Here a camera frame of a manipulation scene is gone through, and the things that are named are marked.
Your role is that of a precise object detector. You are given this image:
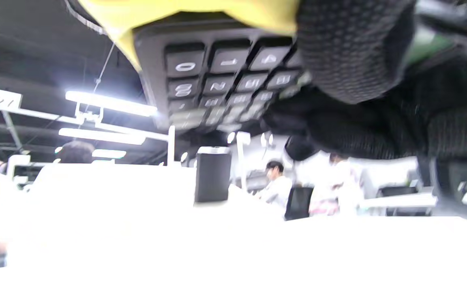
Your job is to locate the person's right hand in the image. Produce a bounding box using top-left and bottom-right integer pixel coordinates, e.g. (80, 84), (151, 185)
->
(262, 53), (467, 163)

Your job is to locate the person's left hand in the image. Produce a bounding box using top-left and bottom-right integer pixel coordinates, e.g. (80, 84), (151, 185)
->
(65, 0), (416, 104)

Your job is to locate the black calculator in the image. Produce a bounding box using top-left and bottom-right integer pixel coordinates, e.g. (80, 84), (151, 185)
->
(133, 0), (467, 133)

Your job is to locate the black remote control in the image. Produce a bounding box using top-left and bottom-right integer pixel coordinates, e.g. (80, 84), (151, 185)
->
(194, 147), (232, 203)

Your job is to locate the yellow cleaning cloth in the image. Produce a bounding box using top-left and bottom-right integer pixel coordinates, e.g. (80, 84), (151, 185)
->
(77, 0), (300, 73)

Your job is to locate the black office chair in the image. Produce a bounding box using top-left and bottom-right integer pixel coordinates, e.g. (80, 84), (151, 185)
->
(285, 187), (314, 221)
(379, 186), (424, 216)

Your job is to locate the white work table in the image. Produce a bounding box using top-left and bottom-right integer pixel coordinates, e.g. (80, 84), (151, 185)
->
(363, 193), (439, 209)

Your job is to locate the ceiling light strip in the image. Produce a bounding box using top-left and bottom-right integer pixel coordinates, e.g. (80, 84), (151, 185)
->
(65, 90), (158, 118)
(58, 128), (146, 146)

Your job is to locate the white plastic organizer basket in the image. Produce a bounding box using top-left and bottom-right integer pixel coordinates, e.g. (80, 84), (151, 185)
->
(4, 162), (287, 280)

